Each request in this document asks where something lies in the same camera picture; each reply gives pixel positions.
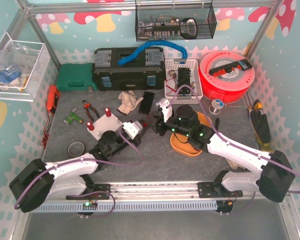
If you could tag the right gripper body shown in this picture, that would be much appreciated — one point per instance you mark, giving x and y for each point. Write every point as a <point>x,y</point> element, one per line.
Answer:
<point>160,125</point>

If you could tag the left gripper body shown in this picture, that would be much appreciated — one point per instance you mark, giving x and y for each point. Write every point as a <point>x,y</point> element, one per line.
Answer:
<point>139,134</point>

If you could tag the white peg base plate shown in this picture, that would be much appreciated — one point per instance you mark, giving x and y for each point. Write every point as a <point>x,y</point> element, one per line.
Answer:
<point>103,124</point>

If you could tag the white leather work glove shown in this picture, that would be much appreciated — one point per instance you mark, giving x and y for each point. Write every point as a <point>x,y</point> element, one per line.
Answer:
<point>129,102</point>

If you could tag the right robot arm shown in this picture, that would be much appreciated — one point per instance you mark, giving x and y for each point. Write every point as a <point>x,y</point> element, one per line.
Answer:
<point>268,173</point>

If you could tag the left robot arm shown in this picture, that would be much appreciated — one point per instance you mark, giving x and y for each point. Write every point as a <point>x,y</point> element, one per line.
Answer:
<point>70,179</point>

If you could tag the orange plastic tray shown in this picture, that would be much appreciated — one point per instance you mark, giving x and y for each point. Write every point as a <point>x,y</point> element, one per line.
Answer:
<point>179,142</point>

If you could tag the black aluminium extrusion bar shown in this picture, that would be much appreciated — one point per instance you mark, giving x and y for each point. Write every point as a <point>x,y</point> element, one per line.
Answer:
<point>146,103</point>

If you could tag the black power module in basket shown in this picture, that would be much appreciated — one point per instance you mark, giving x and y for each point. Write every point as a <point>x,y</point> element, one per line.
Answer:
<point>183,76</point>

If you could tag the white slotted plastic basket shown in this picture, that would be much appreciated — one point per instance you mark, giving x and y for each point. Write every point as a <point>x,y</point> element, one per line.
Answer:
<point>170,84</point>

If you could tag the red filament spool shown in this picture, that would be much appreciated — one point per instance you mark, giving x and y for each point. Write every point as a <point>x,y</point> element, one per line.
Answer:
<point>229,87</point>

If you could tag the green circuit board part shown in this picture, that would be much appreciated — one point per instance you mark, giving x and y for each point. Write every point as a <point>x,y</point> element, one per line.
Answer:
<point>73,117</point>

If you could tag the black plastic toolbox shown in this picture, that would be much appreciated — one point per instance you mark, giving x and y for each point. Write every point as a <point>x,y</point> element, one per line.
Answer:
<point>146,72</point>

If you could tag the beige cloth glove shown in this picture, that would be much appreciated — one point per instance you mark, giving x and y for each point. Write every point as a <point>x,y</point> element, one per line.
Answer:
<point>234,165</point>

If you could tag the green plastic tool case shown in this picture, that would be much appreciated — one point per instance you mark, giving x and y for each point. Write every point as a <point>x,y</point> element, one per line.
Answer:
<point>75,77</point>

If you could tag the black terminal strip orange levers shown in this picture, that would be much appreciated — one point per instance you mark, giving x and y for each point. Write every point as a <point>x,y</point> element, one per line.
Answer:
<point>242,64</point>

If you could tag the orange multimeter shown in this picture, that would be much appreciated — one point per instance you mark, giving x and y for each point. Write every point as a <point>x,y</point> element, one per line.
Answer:
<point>52,99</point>

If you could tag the blue white knit glove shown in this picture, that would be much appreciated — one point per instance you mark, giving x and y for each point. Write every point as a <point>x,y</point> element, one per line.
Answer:
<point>10,74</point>

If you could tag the black handled screwdriver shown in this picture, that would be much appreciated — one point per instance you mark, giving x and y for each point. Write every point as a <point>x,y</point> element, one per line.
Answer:
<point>217,123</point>

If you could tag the solder wire spool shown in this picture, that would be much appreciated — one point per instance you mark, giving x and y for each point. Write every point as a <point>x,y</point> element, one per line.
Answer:
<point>216,106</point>

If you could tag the aluminium linear rail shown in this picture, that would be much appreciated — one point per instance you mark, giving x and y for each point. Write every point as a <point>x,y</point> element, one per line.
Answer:
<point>156,191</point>

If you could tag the yellow handled screwdriver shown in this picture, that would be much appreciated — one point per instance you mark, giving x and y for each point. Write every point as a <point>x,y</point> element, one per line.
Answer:
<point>256,106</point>

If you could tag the grey slotted cable duct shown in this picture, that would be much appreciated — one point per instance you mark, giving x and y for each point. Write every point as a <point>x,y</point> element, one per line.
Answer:
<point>146,206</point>

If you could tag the black wire mesh basket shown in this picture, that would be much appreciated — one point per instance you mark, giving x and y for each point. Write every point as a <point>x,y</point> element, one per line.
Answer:
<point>169,22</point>

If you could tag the clear acrylic wall box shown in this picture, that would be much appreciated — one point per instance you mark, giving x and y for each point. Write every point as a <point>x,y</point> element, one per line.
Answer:
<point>22,68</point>

